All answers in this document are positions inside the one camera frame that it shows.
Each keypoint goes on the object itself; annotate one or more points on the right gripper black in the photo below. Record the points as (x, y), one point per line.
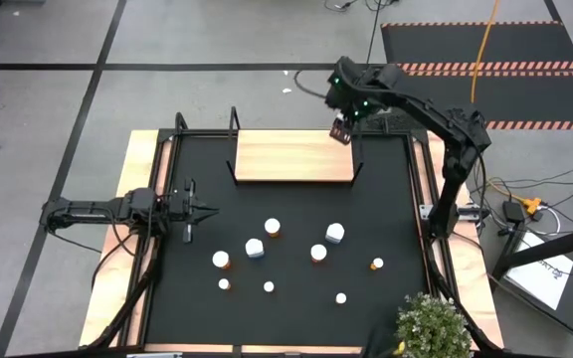
(350, 104)

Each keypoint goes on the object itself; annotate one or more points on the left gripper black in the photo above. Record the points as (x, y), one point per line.
(177, 206)

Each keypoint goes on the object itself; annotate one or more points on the large amber pill bottle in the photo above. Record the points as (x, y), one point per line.
(340, 131)
(221, 259)
(318, 252)
(272, 227)

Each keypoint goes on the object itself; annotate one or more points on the white melatonin bottle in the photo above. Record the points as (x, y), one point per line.
(334, 232)
(254, 247)

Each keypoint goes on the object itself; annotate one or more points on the small amber pill bottle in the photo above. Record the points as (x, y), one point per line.
(224, 284)
(340, 298)
(377, 263)
(268, 286)

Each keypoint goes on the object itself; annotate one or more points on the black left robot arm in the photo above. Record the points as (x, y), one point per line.
(92, 209)

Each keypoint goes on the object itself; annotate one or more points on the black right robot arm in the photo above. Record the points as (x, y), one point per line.
(436, 119)

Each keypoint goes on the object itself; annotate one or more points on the black floor mat striped edge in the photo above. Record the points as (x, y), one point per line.
(515, 99)
(480, 45)

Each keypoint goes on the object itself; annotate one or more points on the black power adapter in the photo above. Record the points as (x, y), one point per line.
(514, 211)

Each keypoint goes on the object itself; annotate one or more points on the yellow power plug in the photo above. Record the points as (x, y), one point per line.
(532, 205)

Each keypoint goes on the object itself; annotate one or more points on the artificial plant white flowers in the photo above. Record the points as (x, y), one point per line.
(433, 325)

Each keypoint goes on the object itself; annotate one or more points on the white printed sheet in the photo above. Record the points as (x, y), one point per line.
(540, 273)

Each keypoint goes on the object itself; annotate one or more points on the wooden shelf black metal frame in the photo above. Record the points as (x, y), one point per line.
(291, 156)

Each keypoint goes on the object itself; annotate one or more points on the black aluminium table frame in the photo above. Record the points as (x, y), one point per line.
(202, 132)

